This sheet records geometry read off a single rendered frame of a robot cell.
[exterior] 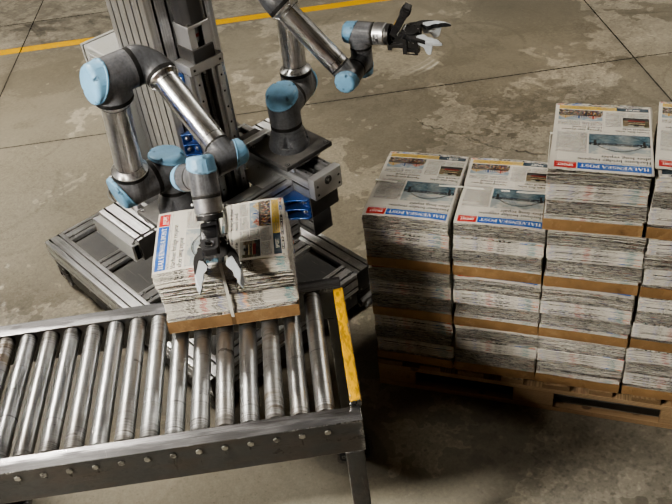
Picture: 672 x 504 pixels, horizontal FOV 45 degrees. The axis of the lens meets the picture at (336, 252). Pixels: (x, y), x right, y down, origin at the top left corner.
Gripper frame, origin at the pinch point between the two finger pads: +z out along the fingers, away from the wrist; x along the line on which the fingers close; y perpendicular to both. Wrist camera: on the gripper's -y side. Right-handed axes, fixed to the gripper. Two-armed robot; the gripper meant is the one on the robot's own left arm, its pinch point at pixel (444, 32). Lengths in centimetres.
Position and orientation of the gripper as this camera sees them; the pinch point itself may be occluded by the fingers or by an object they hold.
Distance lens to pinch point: 276.8
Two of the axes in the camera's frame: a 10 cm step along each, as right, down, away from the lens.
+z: 9.3, 1.5, -3.3
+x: -3.3, 7.2, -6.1
